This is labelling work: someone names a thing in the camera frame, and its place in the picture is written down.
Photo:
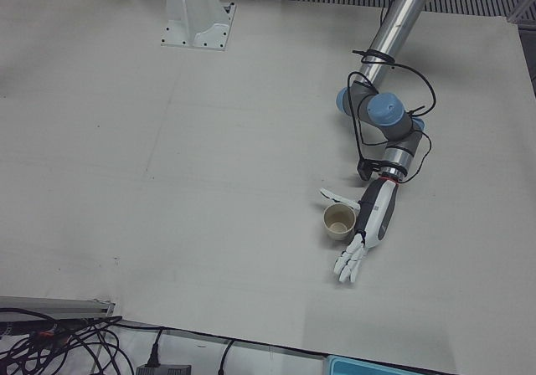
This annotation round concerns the white dexterous robot hand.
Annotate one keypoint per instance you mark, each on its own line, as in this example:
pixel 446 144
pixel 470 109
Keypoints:
pixel 377 216

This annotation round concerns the beige paper cup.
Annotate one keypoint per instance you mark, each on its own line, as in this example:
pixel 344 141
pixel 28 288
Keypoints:
pixel 339 224

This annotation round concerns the UR5e robot arm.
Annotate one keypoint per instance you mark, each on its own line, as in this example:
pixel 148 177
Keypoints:
pixel 393 27

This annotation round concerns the light blue plastic bin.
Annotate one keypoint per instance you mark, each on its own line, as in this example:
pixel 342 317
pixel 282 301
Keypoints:
pixel 389 366

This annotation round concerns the dark grey power adapter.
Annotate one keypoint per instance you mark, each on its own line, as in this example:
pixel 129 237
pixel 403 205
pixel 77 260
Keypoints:
pixel 163 370

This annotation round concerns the black connector with red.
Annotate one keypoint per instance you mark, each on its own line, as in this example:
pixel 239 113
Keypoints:
pixel 37 331

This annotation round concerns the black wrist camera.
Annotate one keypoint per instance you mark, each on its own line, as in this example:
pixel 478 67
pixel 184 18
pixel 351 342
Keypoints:
pixel 366 170

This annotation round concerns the aluminium frame profile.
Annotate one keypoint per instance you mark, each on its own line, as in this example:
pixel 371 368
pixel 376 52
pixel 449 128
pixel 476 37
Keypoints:
pixel 523 8
pixel 54 306

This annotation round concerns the white mounting pedestal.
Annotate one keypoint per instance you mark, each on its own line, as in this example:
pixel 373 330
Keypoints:
pixel 188 19

